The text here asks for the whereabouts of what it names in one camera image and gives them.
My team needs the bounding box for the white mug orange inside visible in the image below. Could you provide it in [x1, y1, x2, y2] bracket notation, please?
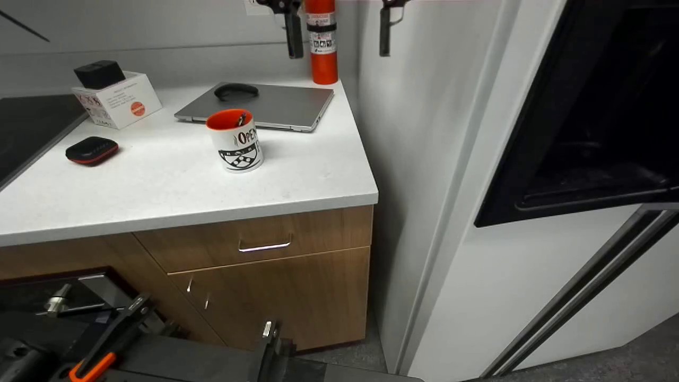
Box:
[204, 106, 265, 171]

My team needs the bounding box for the red fire extinguisher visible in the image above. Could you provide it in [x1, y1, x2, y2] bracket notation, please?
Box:
[303, 0, 341, 86]

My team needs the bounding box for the grey closed laptop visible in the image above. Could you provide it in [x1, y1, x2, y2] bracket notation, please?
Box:
[174, 81, 335, 136]

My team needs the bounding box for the black computer mouse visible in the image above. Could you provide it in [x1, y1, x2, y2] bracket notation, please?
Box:
[212, 83, 261, 103]

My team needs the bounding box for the white tall cabinet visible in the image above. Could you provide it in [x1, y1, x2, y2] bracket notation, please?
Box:
[357, 0, 679, 382]

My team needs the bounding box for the white box orange print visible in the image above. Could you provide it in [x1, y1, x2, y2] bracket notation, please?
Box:
[70, 69, 164, 132]

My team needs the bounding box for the black cube device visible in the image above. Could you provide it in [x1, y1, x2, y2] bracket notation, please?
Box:
[73, 59, 128, 92]

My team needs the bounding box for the black round puck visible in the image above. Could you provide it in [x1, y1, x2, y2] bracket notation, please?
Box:
[63, 136, 121, 168]

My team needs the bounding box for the wooden base cabinet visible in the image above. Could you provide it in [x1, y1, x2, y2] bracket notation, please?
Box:
[0, 205, 375, 355]

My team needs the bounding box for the black induction cooktop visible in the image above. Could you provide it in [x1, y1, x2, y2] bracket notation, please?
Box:
[0, 94, 89, 190]

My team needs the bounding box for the black perforated robot table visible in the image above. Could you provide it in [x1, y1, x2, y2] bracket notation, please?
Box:
[0, 265, 426, 382]

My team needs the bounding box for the silver metal bolt rod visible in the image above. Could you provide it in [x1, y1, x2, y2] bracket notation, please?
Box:
[42, 283, 111, 318]

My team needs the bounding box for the silver drawer handle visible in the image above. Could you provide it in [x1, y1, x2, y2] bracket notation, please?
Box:
[238, 240, 292, 254]

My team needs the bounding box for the black wall monitor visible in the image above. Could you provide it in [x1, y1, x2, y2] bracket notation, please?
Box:
[473, 0, 679, 230]

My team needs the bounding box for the dark long cabinet handle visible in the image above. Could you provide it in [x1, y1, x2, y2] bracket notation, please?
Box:
[481, 205, 679, 380]

